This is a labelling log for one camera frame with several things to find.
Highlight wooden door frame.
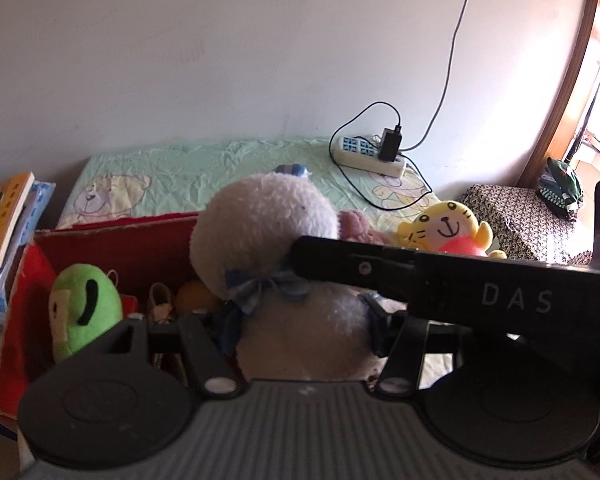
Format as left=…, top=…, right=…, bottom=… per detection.
left=517, top=0, right=600, bottom=189

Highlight black charger adapter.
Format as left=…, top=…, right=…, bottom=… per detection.
left=377, top=126, right=404, bottom=164

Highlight yellow book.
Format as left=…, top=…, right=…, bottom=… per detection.
left=0, top=171, right=36, bottom=275

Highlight pink small plush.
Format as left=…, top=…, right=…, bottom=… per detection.
left=339, top=210, right=397, bottom=247

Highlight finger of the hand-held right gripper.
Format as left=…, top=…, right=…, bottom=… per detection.
left=290, top=235, right=417, bottom=307

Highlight red cardboard box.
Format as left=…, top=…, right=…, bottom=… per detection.
left=0, top=212, right=241, bottom=418

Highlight small beige toy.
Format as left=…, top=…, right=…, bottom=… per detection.
left=147, top=282, right=177, bottom=327

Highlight patterned cloth covered stool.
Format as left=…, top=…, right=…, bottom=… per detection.
left=457, top=183, right=597, bottom=266

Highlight white book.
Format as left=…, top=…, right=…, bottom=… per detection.
left=0, top=187, right=42, bottom=302

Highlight grey power cable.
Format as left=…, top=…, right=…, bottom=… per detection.
left=397, top=0, right=482, bottom=154

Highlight black charger cable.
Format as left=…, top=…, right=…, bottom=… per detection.
left=329, top=101, right=434, bottom=211

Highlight orange plush toy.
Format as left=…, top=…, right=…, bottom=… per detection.
left=175, top=280, right=222, bottom=316

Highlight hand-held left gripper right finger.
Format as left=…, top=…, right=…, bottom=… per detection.
left=364, top=295, right=474, bottom=402

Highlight white power strip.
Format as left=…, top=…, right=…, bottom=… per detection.
left=331, top=135, right=407, bottom=179

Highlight yellow plush tiger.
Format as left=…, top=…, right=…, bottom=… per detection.
left=397, top=200, right=509, bottom=260

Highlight green cartoon bed sheet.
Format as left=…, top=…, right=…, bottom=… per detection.
left=55, top=137, right=448, bottom=261

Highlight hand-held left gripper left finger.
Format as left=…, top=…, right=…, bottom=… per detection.
left=98, top=309, right=247, bottom=402

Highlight white plush bunny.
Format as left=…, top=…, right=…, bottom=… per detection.
left=190, top=162, right=382, bottom=382

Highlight green plush toy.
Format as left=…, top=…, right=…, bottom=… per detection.
left=49, top=263, right=125, bottom=363

